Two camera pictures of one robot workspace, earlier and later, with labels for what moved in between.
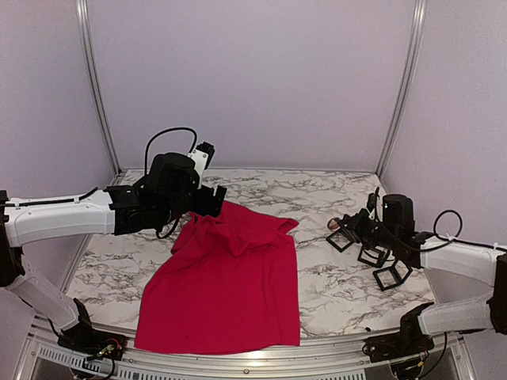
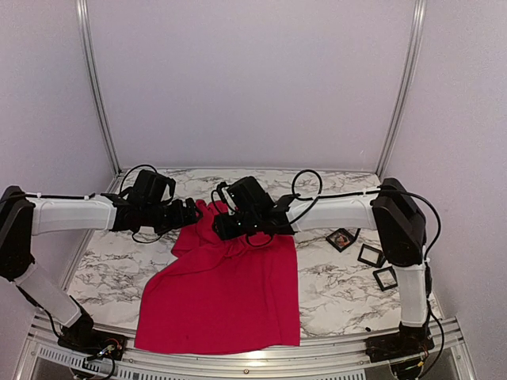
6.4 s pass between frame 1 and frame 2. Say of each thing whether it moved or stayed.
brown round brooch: moved
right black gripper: moved
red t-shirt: stayed
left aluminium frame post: stayed
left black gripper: moved
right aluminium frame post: stayed
